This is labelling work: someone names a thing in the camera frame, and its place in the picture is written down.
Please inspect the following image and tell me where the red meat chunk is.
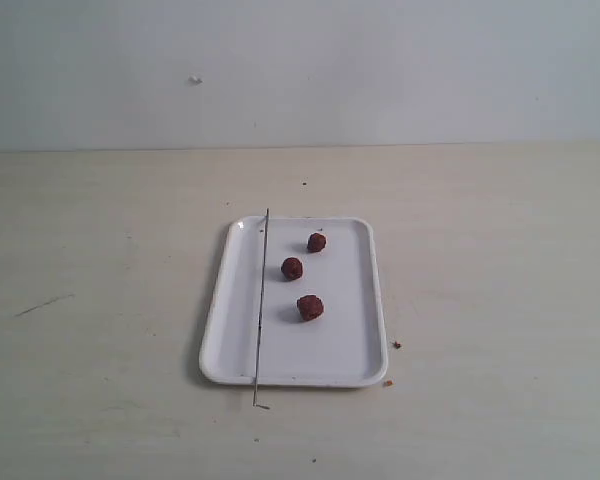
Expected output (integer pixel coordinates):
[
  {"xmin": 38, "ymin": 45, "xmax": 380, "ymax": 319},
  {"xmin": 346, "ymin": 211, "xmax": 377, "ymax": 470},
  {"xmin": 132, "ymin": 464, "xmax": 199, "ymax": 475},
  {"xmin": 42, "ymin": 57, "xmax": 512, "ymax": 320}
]
[
  {"xmin": 307, "ymin": 232, "xmax": 327, "ymax": 253},
  {"xmin": 280, "ymin": 257, "xmax": 304, "ymax": 281},
  {"xmin": 296, "ymin": 294, "xmax": 324, "ymax": 322}
]

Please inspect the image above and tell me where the thin metal skewer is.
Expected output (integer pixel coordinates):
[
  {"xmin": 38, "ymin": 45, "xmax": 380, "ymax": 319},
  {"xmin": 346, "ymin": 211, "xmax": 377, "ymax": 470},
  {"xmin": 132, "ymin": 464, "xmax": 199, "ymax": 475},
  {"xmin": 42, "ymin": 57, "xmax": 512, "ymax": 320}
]
[{"xmin": 252, "ymin": 207, "xmax": 270, "ymax": 411}]

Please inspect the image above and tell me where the red meat chunk bottom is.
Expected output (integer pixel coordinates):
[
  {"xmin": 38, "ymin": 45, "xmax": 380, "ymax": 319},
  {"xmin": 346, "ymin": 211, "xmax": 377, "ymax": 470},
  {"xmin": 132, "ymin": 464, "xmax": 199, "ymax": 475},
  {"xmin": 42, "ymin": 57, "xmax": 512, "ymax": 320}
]
[{"xmin": 296, "ymin": 294, "xmax": 324, "ymax": 322}]

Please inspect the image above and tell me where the white rectangular plastic tray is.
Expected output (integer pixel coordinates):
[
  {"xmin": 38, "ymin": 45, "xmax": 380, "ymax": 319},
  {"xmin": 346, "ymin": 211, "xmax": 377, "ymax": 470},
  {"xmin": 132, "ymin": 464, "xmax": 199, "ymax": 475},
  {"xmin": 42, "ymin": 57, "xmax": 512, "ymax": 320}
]
[{"xmin": 199, "ymin": 216, "xmax": 388, "ymax": 388}]

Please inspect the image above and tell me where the red meat chunk top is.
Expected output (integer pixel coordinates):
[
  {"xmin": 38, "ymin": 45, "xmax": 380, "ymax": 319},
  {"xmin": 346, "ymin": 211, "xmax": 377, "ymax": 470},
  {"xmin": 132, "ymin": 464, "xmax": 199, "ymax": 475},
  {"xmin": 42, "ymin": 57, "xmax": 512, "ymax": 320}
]
[{"xmin": 307, "ymin": 232, "xmax": 327, "ymax": 253}]

